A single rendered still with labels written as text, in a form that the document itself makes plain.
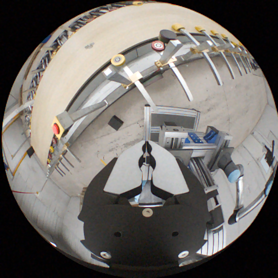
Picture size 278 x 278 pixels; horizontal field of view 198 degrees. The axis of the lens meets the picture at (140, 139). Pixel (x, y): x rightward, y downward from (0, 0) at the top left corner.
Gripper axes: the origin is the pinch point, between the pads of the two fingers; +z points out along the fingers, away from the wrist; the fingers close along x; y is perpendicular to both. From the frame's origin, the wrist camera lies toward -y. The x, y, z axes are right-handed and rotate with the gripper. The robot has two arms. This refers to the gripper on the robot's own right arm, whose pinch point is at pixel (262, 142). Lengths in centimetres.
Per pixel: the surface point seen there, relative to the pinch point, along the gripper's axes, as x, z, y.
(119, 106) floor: -123, 132, 16
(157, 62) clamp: -77, 45, -26
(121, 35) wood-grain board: -99, 42, -50
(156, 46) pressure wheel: -78, 41, -37
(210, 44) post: -54, 21, -39
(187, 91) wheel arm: -58, 46, -9
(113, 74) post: -93, 15, -12
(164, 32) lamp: -78, 17, -31
